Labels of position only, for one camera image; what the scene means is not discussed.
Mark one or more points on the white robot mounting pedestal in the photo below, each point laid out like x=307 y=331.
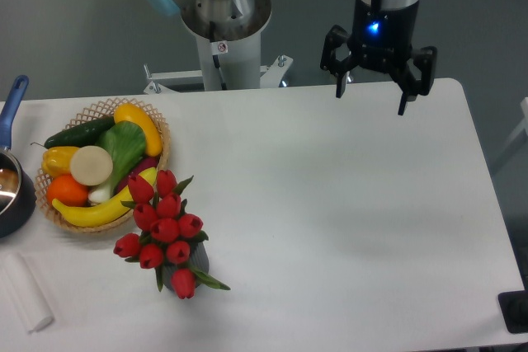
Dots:
x=228 y=39

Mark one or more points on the orange fruit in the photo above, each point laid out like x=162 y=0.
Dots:
x=68 y=191

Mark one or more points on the purple eggplant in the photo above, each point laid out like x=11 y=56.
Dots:
x=144 y=164

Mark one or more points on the dark green cucumber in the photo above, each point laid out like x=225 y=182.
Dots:
x=80 y=135

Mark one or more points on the yellow squash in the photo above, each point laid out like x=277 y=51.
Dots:
x=136 y=115

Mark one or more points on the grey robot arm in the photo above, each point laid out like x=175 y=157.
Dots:
x=414 y=80

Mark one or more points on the black device at edge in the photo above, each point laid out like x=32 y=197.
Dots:
x=514 y=310

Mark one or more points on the green bok choy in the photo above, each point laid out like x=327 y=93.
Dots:
x=126 y=143

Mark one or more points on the beige round disc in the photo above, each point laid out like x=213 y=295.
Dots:
x=91 y=165

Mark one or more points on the yellow bell pepper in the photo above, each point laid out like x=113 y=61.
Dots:
x=56 y=160

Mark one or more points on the red tulip bouquet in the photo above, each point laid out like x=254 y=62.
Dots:
x=166 y=232

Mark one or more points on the white rolled cloth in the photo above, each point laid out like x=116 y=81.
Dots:
x=26 y=294

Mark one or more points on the dark grey ribbed vase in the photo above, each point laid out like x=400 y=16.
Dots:
x=198 y=258

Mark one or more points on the white furniture frame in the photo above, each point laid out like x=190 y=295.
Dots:
x=513 y=143

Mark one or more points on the dark saucepan blue handle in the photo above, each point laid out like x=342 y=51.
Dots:
x=17 y=190

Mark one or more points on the long yellow banana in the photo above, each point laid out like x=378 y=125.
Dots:
x=95 y=212

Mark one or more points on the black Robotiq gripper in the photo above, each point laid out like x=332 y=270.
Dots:
x=381 y=43

